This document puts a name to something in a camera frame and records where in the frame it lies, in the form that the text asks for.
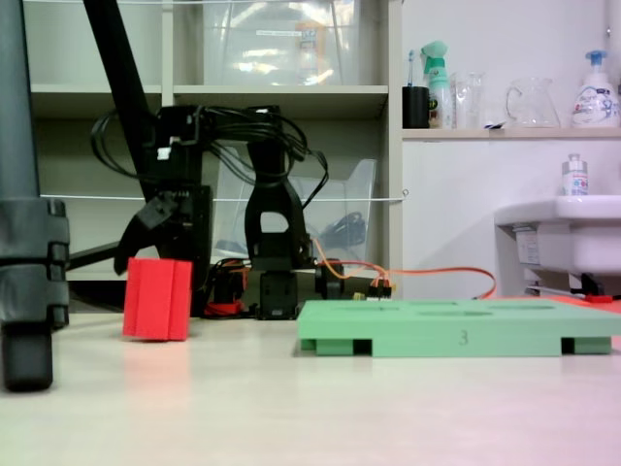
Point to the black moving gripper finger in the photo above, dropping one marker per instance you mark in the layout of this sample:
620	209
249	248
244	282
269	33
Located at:
140	228

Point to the small clear bottle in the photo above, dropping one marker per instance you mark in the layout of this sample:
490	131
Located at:
575	179

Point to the clear plastic storage box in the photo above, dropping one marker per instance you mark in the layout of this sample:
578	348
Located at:
271	48

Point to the white pump soap bottle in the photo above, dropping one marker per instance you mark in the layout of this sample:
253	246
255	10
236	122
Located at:
594	102

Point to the black tripod leg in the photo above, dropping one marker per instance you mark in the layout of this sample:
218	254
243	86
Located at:
24	194
116	73

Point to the clear plastic bin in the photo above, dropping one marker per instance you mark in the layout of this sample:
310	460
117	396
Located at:
349	194

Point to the black cup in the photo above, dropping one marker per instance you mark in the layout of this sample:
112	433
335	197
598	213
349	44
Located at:
415	109

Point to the glass pitcher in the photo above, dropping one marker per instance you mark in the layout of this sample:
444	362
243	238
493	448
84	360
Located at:
533	107

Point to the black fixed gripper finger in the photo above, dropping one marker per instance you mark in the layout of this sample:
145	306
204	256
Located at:
201	272

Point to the green spray bottle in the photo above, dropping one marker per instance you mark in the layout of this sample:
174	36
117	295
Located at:
436	87

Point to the clear measuring glass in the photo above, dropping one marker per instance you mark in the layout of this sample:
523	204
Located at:
468	102

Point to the red table clamp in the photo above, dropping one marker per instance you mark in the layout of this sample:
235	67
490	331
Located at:
225	291

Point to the blue toothbrush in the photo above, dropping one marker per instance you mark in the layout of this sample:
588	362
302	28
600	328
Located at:
411	68

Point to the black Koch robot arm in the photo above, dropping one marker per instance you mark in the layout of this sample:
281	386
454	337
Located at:
276	165

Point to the green shape-hole board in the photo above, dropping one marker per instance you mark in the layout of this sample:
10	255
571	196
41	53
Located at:
436	330

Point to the blue white packet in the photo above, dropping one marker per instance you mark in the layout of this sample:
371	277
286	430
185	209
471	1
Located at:
495	125

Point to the black tripod bar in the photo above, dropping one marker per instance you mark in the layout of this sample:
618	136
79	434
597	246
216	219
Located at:
92	255

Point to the wooden ledge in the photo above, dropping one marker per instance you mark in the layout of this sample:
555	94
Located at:
509	134

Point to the red cross columnar block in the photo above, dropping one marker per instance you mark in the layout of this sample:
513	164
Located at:
155	301

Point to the beige shelf unit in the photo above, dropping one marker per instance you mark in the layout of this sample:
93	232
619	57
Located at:
281	102

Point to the white sink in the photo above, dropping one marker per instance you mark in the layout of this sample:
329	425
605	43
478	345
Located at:
572	233

